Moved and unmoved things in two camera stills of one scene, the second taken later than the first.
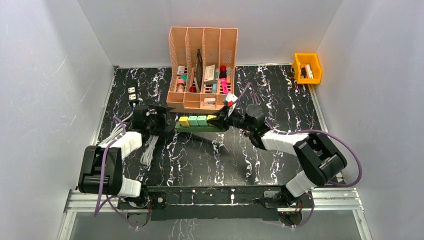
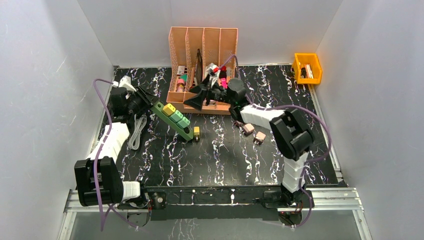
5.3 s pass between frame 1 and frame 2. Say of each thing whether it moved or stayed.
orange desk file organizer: stayed
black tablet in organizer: stayed
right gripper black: moved
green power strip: moved
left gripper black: moved
